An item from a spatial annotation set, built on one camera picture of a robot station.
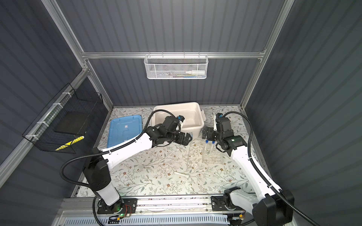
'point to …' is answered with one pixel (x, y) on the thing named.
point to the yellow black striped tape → (69, 143)
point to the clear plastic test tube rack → (211, 154)
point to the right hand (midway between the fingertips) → (212, 131)
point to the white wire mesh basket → (176, 67)
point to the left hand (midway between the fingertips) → (186, 136)
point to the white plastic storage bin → (193, 115)
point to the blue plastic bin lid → (124, 129)
